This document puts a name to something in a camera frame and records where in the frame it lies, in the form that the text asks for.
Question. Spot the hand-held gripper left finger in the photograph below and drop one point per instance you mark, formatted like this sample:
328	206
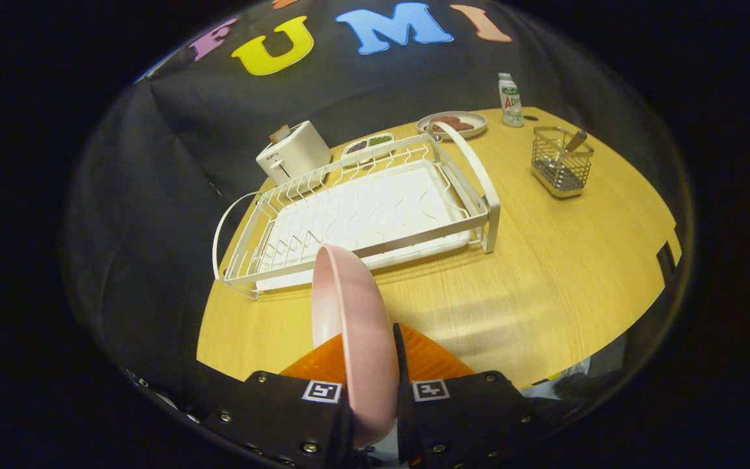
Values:
284	417

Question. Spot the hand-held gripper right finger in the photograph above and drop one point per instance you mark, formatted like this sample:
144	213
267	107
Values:
400	358

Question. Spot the pink plate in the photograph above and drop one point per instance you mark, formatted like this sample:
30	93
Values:
362	326

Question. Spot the white two-compartment sauce dish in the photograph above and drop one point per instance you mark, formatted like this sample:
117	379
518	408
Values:
368	144

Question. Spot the white plate with meat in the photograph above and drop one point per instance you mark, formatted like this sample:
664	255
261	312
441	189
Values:
474	127

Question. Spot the white drain tray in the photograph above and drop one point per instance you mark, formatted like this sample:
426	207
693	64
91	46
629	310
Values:
375	208

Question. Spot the white toaster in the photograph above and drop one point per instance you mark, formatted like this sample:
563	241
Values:
300	153

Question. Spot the red meat slice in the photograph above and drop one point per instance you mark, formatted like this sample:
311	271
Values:
441	127
458	122

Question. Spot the toast bread slice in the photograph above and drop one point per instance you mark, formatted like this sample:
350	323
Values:
278	134

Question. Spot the white drink bottle green label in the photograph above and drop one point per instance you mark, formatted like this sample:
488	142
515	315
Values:
512	104

